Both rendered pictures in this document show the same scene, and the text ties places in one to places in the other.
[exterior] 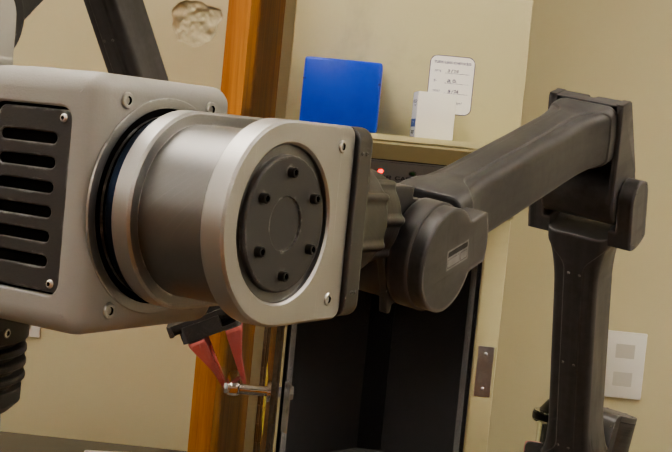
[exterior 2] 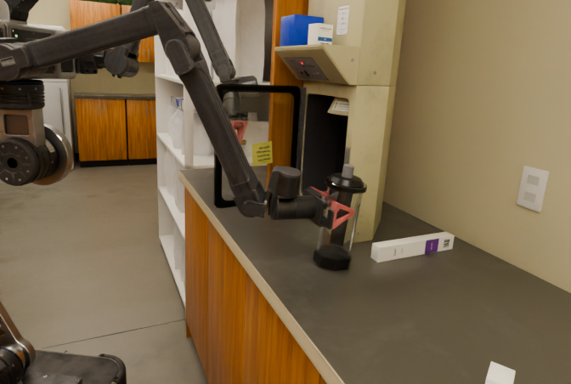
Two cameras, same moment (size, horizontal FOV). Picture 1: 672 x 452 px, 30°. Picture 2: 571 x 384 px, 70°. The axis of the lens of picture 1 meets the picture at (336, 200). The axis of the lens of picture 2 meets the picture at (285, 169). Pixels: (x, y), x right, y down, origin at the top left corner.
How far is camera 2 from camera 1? 1.55 m
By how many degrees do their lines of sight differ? 63
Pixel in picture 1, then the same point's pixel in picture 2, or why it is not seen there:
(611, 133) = (147, 17)
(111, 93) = not seen: outside the picture
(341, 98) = (286, 32)
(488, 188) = (48, 41)
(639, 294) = (547, 145)
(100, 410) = not seen: hidden behind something
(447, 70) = (342, 13)
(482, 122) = (350, 36)
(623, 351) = (532, 179)
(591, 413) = (222, 158)
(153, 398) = not seen: hidden behind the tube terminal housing
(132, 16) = (196, 11)
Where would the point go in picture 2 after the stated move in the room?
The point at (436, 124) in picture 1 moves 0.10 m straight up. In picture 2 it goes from (313, 38) to (315, 1)
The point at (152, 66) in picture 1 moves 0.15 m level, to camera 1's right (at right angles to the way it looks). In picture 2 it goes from (205, 27) to (219, 25)
